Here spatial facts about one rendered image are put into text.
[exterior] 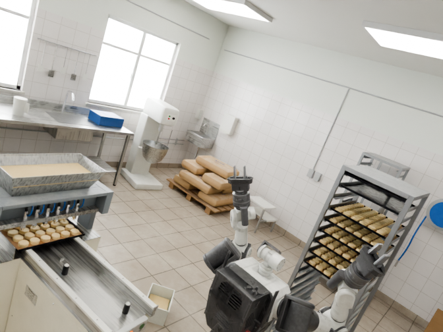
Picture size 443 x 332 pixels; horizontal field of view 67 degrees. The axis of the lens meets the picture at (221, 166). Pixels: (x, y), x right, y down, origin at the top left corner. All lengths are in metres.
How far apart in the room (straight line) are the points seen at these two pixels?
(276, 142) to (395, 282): 2.71
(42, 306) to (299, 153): 4.42
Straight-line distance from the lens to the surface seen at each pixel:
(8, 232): 2.23
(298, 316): 1.45
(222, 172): 5.45
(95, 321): 1.77
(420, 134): 5.11
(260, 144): 5.96
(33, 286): 2.11
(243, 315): 1.40
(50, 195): 2.09
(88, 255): 2.20
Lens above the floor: 2.11
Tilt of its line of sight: 14 degrees down
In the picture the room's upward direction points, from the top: 20 degrees clockwise
